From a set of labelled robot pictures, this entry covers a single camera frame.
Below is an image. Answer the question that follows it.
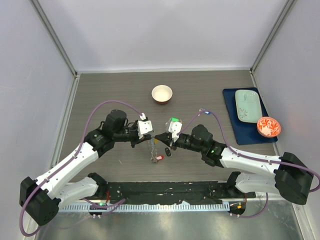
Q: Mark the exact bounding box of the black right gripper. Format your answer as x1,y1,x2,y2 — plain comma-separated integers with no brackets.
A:
155,131,205,153

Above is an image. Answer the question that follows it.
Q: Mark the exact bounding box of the black tag key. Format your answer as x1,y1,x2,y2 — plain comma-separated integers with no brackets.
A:
164,147,172,157

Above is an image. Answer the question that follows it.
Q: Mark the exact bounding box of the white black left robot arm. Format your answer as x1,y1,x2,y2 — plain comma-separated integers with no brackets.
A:
19,109,153,227

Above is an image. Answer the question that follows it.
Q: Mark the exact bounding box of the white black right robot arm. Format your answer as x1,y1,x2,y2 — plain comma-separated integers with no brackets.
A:
155,124,314,205

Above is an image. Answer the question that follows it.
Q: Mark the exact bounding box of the green tag key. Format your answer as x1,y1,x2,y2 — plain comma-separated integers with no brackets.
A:
169,117,182,123

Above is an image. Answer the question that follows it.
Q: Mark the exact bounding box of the red key tag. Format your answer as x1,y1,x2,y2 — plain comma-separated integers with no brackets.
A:
156,155,164,161

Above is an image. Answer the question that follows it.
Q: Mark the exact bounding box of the red bowl white inside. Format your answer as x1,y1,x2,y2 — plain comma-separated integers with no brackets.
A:
151,85,173,105

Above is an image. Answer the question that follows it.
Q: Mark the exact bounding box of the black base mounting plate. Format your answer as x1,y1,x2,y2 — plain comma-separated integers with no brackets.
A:
86,181,256,205

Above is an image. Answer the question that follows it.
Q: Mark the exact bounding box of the pale green rectangular plate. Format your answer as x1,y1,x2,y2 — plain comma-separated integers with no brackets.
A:
235,89,263,124

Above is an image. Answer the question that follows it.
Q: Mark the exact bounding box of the orange white patterned bowl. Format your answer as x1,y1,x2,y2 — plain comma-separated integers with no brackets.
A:
256,116,282,138

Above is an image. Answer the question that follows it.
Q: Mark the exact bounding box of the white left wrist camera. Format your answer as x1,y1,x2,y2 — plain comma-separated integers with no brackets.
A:
137,113,153,140

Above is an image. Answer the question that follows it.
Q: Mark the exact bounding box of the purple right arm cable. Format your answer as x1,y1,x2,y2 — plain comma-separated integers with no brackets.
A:
179,109,320,219

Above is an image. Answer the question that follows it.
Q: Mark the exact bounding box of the perforated cable duct strip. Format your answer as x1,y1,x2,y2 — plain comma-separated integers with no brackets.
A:
59,201,230,213

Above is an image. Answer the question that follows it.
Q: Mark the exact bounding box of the aluminium frame rail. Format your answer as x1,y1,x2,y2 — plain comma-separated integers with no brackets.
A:
28,0,81,81

